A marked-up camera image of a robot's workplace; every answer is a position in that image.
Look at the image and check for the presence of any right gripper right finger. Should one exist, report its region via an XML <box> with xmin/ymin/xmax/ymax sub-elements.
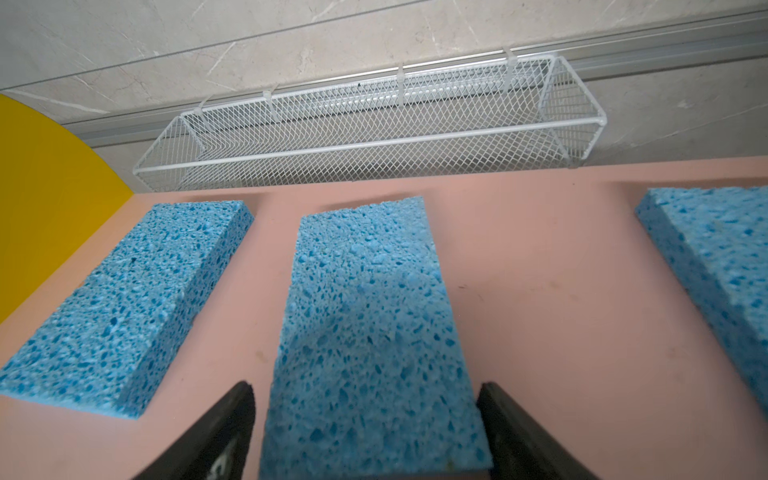
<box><xmin>477</xmin><ymin>382</ymin><xmax>598</xmax><ymax>480</ymax></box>

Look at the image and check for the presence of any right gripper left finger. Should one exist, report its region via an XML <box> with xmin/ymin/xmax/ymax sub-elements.
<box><xmin>136</xmin><ymin>381</ymin><xmax>256</xmax><ymax>479</ymax></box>

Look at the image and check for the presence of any light blue sponge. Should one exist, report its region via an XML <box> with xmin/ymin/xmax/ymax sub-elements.
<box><xmin>635</xmin><ymin>186</ymin><xmax>767</xmax><ymax>408</ymax></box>
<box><xmin>259</xmin><ymin>197</ymin><xmax>493</xmax><ymax>479</ymax></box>
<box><xmin>1</xmin><ymin>201</ymin><xmax>254</xmax><ymax>419</ymax></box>

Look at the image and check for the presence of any yellow shelf with coloured boards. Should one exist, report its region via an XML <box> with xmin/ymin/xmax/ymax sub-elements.
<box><xmin>0</xmin><ymin>92</ymin><xmax>768</xmax><ymax>480</ymax></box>

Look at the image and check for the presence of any white wire mesh basket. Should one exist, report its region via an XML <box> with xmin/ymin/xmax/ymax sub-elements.
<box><xmin>133</xmin><ymin>54</ymin><xmax>607</xmax><ymax>192</ymax></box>

